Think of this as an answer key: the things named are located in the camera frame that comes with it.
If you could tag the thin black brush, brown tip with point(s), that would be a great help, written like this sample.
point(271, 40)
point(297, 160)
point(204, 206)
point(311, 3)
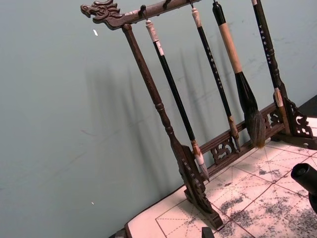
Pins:
point(216, 74)

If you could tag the carved dark wooden brush rack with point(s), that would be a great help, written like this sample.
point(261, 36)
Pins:
point(141, 62)

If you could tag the black brush with white characters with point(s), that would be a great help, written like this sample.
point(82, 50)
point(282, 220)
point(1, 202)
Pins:
point(268, 49)

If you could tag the white gridded calligraphy mat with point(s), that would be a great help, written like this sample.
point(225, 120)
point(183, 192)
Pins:
point(247, 188)

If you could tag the black round cylinder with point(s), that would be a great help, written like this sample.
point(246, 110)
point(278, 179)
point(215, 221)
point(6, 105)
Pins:
point(305, 178)

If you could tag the black brush with white cap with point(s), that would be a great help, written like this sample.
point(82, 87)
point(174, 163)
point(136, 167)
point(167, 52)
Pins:
point(175, 94)

